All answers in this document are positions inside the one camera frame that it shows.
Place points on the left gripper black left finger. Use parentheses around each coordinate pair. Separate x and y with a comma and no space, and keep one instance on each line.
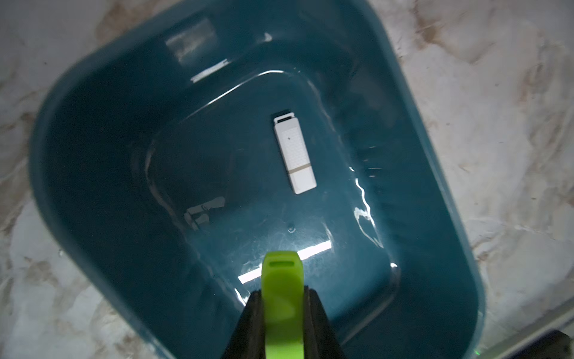
(248,338)

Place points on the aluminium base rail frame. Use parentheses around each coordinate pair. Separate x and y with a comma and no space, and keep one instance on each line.
(549,337)

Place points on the green usb flash drive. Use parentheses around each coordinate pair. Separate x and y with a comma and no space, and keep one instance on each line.
(282,296)

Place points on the teal plastic storage box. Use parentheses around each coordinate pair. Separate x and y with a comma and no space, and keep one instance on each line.
(155,165)

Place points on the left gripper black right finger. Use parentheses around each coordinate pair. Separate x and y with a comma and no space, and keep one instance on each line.
(319,339)

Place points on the white usb drive with loop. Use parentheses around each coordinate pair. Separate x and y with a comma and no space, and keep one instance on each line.
(294,153)

